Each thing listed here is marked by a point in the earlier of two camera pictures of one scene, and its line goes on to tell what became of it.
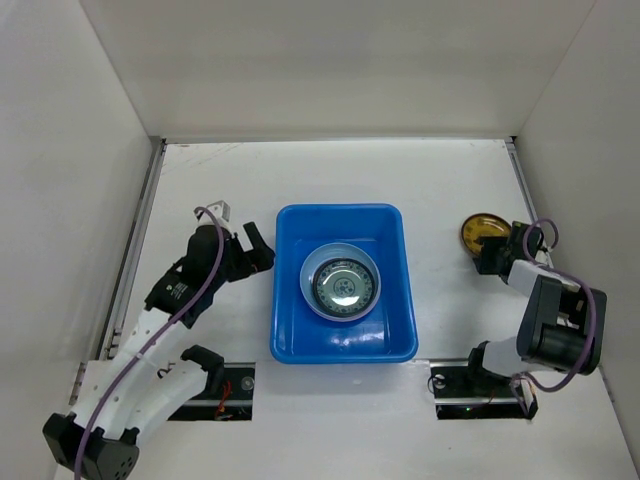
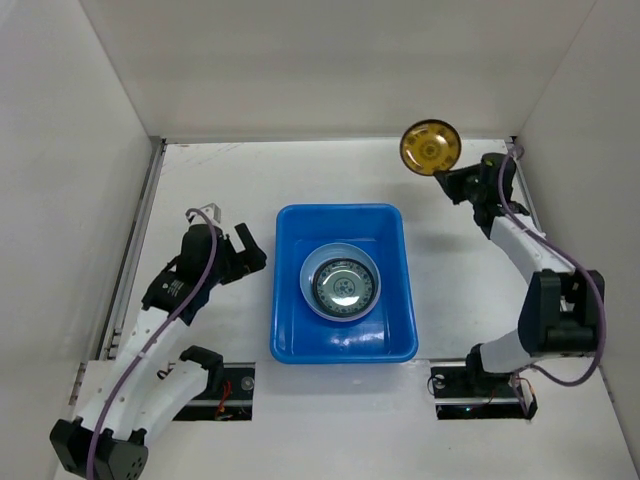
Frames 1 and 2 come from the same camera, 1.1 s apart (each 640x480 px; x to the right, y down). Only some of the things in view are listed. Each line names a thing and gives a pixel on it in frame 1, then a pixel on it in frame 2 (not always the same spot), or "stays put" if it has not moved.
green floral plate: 343,287 stays put
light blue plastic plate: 322,257 stays put
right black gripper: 493,253 to 461,183
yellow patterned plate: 483,225 to 430,146
